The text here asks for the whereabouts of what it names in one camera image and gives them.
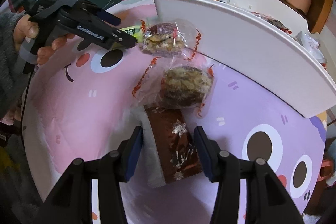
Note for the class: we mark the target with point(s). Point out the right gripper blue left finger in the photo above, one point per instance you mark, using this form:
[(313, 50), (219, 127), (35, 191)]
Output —
[(132, 152)]

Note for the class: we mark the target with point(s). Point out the walnut date cake bag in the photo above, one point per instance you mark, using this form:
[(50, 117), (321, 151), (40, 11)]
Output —
[(168, 38), (177, 82)]

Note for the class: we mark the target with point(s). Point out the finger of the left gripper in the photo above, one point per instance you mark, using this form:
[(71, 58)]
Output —
[(106, 16), (104, 35)]

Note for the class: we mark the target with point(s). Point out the small pink stool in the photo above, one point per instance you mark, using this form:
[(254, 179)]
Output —
[(326, 172)]

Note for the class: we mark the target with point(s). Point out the white plastic storage bin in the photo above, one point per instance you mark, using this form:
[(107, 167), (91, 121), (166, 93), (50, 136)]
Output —
[(233, 36)]

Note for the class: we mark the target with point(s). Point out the white red snack packet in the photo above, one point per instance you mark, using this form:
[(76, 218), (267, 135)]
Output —
[(312, 46)]

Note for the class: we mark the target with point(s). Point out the dark brown chocolate packet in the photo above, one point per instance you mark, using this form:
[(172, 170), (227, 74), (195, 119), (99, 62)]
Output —
[(169, 150)]

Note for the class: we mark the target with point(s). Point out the yellow green candy packet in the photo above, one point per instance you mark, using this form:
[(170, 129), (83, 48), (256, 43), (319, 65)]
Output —
[(134, 31)]

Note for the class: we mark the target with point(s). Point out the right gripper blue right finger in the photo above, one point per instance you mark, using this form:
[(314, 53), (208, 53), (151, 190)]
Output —
[(207, 150)]

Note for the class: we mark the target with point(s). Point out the person's left hand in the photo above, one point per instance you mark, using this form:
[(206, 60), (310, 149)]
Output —
[(26, 29)]

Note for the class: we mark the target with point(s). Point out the red dried fruit packet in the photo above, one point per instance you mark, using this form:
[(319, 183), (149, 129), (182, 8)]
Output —
[(273, 21)]

